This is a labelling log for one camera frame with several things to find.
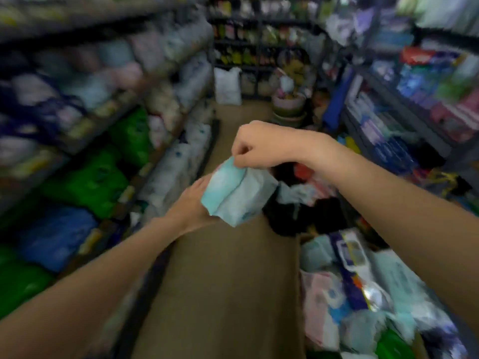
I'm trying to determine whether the stack of white roll packs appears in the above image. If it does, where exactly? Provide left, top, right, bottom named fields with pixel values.
left=136, top=100, right=215, bottom=225

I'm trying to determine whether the white teal printed pack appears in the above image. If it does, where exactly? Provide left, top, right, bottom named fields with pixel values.
left=278, top=182, right=319, bottom=207

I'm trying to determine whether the dark metal shelf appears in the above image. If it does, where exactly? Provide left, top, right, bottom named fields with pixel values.
left=0, top=0, right=222, bottom=359

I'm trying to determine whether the blue hanging bag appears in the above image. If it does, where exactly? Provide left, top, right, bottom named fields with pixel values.
left=323, top=67, right=355, bottom=132

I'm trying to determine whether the white sack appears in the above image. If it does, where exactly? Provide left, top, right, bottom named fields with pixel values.
left=213, top=67, right=243, bottom=107

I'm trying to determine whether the person's right hand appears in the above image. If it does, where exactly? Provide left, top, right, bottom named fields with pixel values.
left=231, top=120, right=319, bottom=173

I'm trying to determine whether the row of blue purple packs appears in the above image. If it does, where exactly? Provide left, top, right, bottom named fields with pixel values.
left=344, top=44, right=479, bottom=177

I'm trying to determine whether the person's right forearm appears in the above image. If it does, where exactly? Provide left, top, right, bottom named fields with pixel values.
left=312, top=132, right=479, bottom=330

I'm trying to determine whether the blue tissue pack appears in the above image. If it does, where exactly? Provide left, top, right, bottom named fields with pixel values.
left=16, top=205, right=99, bottom=274

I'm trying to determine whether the small white plastic bag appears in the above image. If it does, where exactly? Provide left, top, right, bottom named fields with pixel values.
left=278, top=74, right=297, bottom=96

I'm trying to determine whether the black plastic bag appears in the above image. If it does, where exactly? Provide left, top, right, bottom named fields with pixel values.
left=261, top=162, right=351, bottom=238

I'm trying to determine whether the person's left forearm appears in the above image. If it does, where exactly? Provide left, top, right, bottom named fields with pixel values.
left=0, top=216, right=180, bottom=359

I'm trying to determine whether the stack of pink basins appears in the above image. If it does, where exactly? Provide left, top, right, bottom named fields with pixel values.
left=271, top=91, right=308, bottom=128

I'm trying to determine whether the cardboard box of wipes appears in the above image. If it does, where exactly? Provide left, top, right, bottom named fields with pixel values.
left=300, top=227, right=469, bottom=359

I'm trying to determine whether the row of pale tissue packs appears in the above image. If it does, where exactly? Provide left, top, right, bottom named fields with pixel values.
left=0, top=18, right=215, bottom=154

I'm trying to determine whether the person's left hand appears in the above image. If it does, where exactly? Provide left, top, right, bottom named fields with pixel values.
left=164, top=174, right=222, bottom=236

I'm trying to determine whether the stack of green tissue packs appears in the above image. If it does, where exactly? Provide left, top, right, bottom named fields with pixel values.
left=0, top=106, right=153, bottom=321

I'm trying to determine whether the teal Liyou wipes pack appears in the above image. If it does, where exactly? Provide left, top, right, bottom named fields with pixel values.
left=200, top=156, right=280, bottom=228

